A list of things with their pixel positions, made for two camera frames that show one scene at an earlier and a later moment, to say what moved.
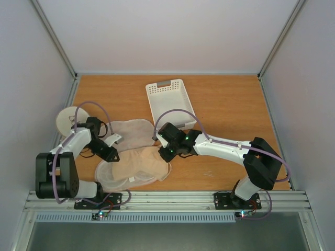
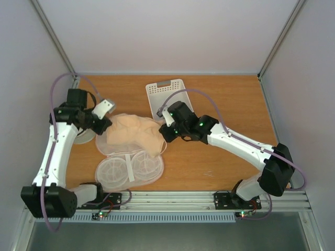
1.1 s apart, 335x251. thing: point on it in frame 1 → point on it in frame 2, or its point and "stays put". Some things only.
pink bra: [142, 159] → [144, 133]
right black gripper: [165, 154] → [166, 133]
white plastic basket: [169, 94] stays put
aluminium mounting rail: [165, 202] stays put
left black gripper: [109, 156] → [100, 129]
